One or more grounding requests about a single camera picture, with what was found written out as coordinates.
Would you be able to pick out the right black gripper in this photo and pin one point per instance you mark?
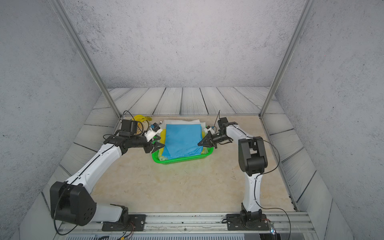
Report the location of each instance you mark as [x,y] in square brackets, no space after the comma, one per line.
[206,139]

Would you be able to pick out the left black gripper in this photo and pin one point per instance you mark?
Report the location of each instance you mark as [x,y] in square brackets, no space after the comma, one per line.
[149,147]

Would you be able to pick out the white raincoat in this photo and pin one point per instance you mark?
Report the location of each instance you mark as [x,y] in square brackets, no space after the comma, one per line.
[180,121]

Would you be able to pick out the blue raincoat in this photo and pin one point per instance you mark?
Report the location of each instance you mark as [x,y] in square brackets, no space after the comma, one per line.
[182,141]

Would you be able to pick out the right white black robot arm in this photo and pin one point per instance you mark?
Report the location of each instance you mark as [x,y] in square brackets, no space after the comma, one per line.
[253,161]

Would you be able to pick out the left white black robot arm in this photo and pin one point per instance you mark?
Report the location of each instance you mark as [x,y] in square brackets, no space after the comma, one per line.
[71,200]

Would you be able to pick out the green plastic basket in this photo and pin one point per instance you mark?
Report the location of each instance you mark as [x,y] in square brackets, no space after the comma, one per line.
[159,159]

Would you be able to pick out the round patterned plate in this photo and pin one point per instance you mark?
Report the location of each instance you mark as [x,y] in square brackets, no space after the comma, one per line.
[142,127]

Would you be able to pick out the yellow banana bunch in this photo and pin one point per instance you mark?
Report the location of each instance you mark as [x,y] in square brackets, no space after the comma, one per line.
[141,118]

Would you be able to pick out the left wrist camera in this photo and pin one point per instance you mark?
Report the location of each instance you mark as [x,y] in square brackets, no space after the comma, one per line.
[152,131]

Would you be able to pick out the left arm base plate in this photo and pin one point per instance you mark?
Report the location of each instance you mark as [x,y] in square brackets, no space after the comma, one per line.
[129,223]

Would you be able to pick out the aluminium front rail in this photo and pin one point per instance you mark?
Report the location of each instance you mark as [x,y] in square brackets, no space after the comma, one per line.
[199,226]

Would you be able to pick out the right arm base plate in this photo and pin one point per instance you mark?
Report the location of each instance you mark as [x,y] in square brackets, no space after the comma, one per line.
[235,222]

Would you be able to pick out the right aluminium frame post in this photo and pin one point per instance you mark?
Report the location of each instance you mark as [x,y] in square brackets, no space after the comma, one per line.
[305,15]

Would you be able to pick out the aluminium frame post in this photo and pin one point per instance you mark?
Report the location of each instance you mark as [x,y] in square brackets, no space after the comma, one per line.
[305,15]
[69,28]

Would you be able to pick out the left aluminium frame post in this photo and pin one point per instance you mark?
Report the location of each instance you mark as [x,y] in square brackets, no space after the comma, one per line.
[69,28]

